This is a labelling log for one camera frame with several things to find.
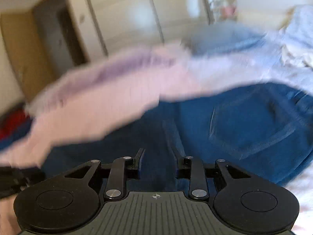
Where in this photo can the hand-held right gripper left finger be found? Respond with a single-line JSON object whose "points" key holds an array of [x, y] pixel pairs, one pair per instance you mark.
{"points": [[139, 164]]}

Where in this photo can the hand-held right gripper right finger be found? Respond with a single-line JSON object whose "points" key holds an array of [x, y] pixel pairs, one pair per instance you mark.
{"points": [[177, 164]]}

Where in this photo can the blue denim jeans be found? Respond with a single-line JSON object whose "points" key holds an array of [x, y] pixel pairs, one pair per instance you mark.
{"points": [[232, 127]]}

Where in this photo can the person's left forearm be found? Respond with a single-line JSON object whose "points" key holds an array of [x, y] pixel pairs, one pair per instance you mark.
{"points": [[8, 215]]}

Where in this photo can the red folded garment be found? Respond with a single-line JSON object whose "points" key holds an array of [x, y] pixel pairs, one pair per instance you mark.
{"points": [[12, 124]]}

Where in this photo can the pink blanket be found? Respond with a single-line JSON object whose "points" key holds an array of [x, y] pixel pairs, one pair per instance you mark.
{"points": [[110, 90]]}

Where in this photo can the wooden door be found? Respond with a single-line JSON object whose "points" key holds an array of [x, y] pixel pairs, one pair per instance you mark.
{"points": [[19, 53]]}

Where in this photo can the grey pillow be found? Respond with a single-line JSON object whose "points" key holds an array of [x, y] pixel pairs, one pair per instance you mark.
{"points": [[220, 39]]}

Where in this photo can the white wardrobe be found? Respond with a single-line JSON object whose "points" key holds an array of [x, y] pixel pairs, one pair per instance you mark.
{"points": [[127, 17]]}

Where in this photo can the pink cup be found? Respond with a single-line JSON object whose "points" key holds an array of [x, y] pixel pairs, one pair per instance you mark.
{"points": [[228, 11]]}

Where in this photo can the white padded headboard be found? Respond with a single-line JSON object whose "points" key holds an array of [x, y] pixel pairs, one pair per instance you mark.
{"points": [[264, 17]]}

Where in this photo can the large striped pillow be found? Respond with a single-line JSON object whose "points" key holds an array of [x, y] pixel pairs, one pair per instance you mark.
{"points": [[298, 27]]}

